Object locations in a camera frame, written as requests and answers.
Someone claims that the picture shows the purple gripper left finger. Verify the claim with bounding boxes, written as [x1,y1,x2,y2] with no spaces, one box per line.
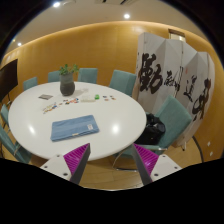
[41,143,90,184]

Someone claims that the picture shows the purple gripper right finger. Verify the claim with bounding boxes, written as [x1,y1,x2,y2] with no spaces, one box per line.
[132,144,181,185]

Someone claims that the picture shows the folded blue towel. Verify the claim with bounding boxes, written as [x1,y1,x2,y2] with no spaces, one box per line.
[50,115,99,141]

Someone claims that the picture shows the black bag on chair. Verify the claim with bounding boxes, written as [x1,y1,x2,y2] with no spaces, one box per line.
[135,113,166,145]

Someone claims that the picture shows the teal chair right front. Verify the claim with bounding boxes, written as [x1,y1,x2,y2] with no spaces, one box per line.
[112,95,194,172]

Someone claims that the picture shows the teal chair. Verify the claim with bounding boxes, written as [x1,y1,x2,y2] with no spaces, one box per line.
[0,105,9,125]
[48,71,60,82]
[112,95,194,172]
[23,77,38,91]
[109,70,136,96]
[78,68,98,84]
[0,125,33,165]

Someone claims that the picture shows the white round table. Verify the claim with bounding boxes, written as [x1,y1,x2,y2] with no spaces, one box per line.
[9,82,146,160]

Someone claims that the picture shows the teal chair left near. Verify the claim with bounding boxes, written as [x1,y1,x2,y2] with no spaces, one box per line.
[0,125,33,165]

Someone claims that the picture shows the clear plastic packet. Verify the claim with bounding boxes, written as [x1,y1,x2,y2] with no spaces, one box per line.
[80,95,96,103]

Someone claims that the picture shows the grey card on table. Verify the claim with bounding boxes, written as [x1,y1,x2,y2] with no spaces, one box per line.
[38,94,53,100]

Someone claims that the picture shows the dark grey plant pot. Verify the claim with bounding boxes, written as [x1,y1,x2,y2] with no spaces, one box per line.
[60,73,75,96]

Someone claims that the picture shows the teal chair left middle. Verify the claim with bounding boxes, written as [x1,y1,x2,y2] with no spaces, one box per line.
[0,105,9,125]

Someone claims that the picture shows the teal chair back right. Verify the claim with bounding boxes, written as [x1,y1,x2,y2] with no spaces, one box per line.
[109,70,136,96]

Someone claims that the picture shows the teal chair far left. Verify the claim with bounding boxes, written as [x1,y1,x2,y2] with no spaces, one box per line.
[23,77,38,91]

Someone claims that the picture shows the teal chair back left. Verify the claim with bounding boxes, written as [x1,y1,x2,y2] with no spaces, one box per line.
[48,71,60,82]

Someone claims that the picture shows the teal chair back centre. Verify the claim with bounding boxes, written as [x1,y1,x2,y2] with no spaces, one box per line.
[78,68,98,84]

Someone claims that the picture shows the green plant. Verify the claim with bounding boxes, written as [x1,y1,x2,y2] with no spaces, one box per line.
[59,64,79,76]

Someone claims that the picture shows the white calligraphy folding screen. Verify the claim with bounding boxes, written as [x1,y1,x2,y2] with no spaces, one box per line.
[135,33,215,146]

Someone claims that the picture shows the dark wall screen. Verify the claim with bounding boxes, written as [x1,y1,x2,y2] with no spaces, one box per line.
[0,59,18,101]

